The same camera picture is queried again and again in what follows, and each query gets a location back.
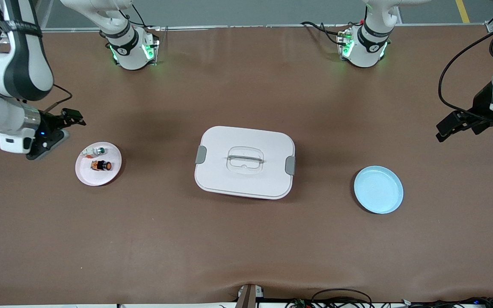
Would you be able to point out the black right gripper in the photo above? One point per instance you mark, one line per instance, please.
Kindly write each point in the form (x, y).
(49, 124)

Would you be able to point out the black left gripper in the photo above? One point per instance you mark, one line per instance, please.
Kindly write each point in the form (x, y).
(480, 105)

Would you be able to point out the orange and black switch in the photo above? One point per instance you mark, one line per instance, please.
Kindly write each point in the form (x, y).
(101, 165)

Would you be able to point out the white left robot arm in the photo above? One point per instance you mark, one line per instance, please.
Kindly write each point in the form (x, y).
(368, 47)

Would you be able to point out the white and orange small part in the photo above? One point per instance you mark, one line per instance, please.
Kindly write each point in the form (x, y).
(87, 152)

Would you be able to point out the pink round plate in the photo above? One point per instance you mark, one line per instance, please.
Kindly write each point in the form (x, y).
(96, 177)

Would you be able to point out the light blue round plate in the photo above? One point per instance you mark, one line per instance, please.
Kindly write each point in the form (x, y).
(379, 190)

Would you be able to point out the white lidded storage box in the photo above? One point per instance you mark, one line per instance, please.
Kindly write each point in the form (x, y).
(246, 179)

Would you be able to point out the brown table mat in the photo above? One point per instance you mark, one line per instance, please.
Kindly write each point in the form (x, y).
(246, 239)

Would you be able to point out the white switch with green button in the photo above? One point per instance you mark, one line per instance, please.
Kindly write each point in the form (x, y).
(100, 150)

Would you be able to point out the silver table edge rail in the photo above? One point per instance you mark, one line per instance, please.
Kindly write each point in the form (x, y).
(250, 26)

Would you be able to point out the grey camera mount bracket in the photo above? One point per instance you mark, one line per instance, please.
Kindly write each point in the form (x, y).
(246, 297)

